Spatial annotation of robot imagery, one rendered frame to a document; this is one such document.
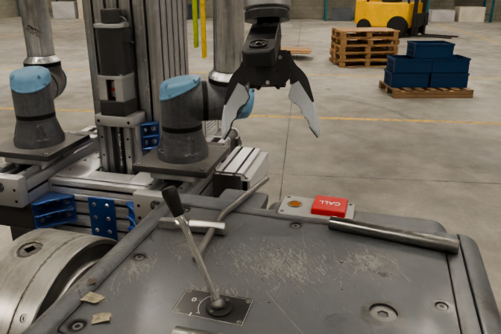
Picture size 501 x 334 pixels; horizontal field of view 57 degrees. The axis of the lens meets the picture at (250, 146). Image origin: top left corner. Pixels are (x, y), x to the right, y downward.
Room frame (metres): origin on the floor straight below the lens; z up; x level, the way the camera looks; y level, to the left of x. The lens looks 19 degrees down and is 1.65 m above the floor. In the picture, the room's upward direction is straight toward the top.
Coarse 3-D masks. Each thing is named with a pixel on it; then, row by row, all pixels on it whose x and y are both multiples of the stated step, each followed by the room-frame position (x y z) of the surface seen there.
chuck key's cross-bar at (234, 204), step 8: (256, 184) 0.85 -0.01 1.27; (248, 192) 0.81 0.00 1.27; (240, 200) 0.78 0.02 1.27; (224, 208) 0.74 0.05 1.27; (232, 208) 0.75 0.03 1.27; (216, 216) 0.71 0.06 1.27; (224, 216) 0.72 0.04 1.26; (208, 232) 0.65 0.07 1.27; (208, 240) 0.63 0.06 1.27; (200, 248) 0.60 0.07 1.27; (192, 256) 0.58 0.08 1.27
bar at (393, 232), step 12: (336, 216) 0.70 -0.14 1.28; (336, 228) 0.68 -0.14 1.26; (348, 228) 0.67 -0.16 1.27; (360, 228) 0.67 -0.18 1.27; (372, 228) 0.66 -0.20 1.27; (384, 228) 0.66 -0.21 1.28; (396, 228) 0.65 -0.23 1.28; (396, 240) 0.64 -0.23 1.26; (408, 240) 0.64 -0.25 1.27; (420, 240) 0.63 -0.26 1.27; (432, 240) 0.62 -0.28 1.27; (444, 240) 0.62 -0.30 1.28; (456, 240) 0.62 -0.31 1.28; (456, 252) 0.61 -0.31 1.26
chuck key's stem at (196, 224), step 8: (160, 224) 0.69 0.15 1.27; (168, 224) 0.68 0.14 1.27; (176, 224) 0.68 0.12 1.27; (192, 224) 0.67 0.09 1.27; (200, 224) 0.67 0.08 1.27; (208, 224) 0.67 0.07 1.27; (216, 224) 0.67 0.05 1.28; (224, 224) 0.67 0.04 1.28; (192, 232) 0.68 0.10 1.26; (200, 232) 0.67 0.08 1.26; (216, 232) 0.67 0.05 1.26; (224, 232) 0.66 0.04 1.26
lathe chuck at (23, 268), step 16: (16, 240) 0.68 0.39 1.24; (32, 240) 0.68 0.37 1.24; (48, 240) 0.69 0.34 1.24; (64, 240) 0.69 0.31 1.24; (0, 256) 0.64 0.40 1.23; (16, 256) 0.64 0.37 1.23; (32, 256) 0.64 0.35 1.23; (48, 256) 0.64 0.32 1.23; (0, 272) 0.62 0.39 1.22; (16, 272) 0.61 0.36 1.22; (32, 272) 0.61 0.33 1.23; (0, 288) 0.59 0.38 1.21; (16, 288) 0.59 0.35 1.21; (0, 304) 0.57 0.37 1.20; (16, 304) 0.57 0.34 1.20; (0, 320) 0.55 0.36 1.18
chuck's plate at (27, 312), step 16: (80, 240) 0.69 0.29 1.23; (96, 240) 0.70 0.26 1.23; (112, 240) 0.74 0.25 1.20; (64, 256) 0.64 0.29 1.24; (80, 256) 0.67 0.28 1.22; (96, 256) 0.71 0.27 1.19; (48, 272) 0.61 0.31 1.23; (64, 272) 0.63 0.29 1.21; (80, 272) 0.65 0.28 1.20; (32, 288) 0.58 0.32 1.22; (48, 288) 0.58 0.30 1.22; (64, 288) 0.62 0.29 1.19; (32, 304) 0.56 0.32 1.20; (48, 304) 0.59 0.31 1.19; (16, 320) 0.55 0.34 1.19; (32, 320) 0.55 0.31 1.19
